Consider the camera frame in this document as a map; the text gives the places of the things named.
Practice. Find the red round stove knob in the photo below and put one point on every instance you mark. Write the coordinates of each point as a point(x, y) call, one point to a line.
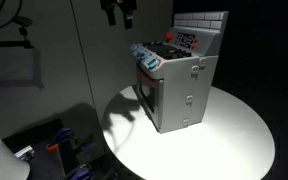
point(169, 36)

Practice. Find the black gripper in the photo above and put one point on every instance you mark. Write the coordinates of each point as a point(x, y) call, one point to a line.
point(118, 2)

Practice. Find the grey oven door with window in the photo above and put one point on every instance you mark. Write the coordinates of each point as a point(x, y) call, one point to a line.
point(149, 96)

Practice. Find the blue stove knob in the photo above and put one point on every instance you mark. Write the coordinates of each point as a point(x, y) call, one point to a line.
point(152, 63)
point(139, 53)
point(133, 47)
point(144, 57)

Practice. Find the purple clamp with orange tip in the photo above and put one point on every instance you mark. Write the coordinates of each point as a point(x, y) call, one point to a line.
point(59, 138)

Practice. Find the black mounting plate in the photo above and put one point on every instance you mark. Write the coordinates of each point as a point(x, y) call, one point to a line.
point(40, 133)

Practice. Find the white round table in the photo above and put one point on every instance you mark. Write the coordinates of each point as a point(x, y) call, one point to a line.
point(197, 153)

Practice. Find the grey toy stove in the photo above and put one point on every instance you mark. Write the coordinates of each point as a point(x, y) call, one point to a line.
point(180, 90)

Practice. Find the small orange stove button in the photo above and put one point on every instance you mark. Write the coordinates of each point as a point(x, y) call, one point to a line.
point(196, 39)
point(193, 46)

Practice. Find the black stove keypad display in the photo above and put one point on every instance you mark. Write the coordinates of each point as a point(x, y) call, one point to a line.
point(184, 39)

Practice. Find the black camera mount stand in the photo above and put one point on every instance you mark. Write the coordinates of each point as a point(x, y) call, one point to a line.
point(20, 33)

